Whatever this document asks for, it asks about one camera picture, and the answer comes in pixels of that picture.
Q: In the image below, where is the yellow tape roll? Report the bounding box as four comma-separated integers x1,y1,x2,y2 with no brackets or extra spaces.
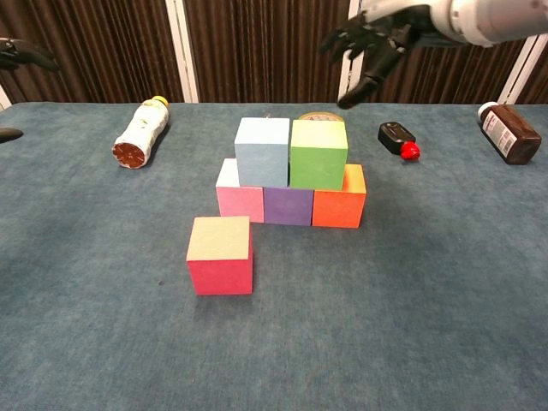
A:
298,111,345,124

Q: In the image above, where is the green foam cube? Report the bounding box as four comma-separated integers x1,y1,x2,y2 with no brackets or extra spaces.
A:
289,119,349,192

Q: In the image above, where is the black bottle red cap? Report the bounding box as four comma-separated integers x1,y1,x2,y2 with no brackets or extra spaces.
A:
377,121,422,163

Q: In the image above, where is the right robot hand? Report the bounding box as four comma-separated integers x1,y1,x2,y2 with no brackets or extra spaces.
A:
319,0,455,110

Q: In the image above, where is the purple foam cube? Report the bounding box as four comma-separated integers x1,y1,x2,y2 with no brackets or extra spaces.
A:
263,186,315,227

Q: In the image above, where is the orange foam cube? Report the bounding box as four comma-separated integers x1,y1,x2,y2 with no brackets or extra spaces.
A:
311,164,368,230

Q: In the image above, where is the pink foam cube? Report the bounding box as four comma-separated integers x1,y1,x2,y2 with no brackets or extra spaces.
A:
215,158,265,223

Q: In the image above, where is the brown bottle white cap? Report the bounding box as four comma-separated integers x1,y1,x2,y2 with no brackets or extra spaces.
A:
477,101,543,166

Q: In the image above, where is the light blue foam cube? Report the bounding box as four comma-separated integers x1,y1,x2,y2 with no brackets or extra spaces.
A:
234,116,291,188

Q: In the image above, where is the white drink bottle yellow cap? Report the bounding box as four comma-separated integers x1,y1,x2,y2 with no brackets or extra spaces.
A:
111,95,171,171

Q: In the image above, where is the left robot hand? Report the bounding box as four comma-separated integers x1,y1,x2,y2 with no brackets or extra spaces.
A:
0,37,61,145

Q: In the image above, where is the red foam cube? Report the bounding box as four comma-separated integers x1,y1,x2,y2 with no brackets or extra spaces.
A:
186,215,254,296

